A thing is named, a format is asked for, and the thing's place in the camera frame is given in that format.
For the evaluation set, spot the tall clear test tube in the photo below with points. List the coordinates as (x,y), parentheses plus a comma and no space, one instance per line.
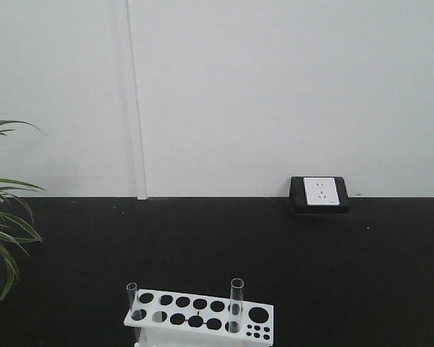
(236,301)

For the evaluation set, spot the short clear test tube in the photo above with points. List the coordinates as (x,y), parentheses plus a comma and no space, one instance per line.
(131,289)

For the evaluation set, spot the black socket mounting block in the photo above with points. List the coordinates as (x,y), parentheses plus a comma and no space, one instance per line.
(298,201)

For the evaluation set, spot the white test tube rack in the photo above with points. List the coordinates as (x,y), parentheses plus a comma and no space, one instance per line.
(167,318)

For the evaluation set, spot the green spider plant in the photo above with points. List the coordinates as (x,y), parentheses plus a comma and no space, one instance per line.
(15,230)

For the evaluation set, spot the white wall socket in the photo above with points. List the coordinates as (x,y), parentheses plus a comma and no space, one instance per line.
(321,191)

